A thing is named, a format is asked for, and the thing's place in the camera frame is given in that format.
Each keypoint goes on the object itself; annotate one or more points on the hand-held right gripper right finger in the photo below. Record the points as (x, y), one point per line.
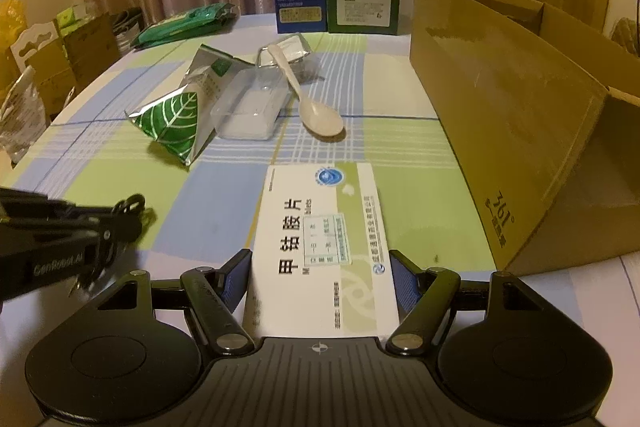
(405, 282)

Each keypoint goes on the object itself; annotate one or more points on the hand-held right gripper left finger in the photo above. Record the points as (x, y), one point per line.
(237, 279)

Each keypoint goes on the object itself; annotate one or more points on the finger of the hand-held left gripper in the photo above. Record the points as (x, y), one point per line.
(60, 227)
(35, 205)

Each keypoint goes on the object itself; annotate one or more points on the long white medicine box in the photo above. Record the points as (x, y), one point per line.
(320, 247)

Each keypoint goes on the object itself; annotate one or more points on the silver green leaf pouch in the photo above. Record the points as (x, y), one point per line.
(175, 117)

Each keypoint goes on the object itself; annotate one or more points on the clear plastic box white insert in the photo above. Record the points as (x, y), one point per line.
(250, 112)

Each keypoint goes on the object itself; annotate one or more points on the white plastic spoon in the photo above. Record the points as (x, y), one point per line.
(322, 119)

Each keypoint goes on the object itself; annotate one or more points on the brown cardboard box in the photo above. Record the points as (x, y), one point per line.
(500, 107)

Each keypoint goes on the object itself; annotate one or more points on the checked cloth desktop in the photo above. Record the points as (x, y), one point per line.
(390, 117)

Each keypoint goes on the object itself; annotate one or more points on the yellow plastic bag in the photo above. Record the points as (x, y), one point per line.
(11, 19)

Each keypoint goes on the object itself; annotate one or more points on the black and white bag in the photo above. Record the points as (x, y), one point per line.
(127, 29)

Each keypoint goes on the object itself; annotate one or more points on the green wet wipes pack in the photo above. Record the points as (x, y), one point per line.
(180, 24)

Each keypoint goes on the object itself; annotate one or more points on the shiny silver foil packet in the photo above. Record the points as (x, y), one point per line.
(300, 52)

